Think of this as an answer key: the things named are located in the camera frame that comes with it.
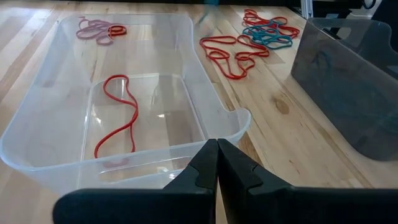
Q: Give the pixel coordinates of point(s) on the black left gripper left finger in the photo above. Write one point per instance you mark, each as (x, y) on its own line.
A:
(186, 202)

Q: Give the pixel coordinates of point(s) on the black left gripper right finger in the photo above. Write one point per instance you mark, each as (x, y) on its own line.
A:
(264, 205)

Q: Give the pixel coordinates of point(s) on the red rubber band tangle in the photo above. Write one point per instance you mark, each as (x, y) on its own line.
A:
(267, 21)
(217, 56)

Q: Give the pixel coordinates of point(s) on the blue rubber band tangle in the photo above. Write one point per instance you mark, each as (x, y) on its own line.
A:
(267, 39)

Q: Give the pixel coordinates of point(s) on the smoky grey plastic basket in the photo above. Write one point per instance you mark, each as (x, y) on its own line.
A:
(342, 93)

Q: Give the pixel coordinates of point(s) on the clear plastic basket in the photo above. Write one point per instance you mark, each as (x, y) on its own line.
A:
(46, 130)

